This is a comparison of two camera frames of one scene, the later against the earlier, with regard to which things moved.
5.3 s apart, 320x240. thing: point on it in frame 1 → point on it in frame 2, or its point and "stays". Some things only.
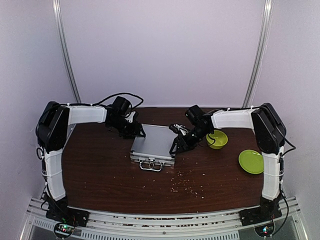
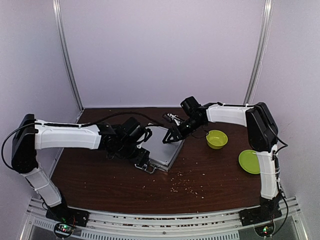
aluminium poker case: (153, 151) stays
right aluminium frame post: (249, 95) stays
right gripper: (179, 140) → (175, 132)
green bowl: (217, 140) stays
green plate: (252, 162) stays
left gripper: (135, 131) → (140, 160)
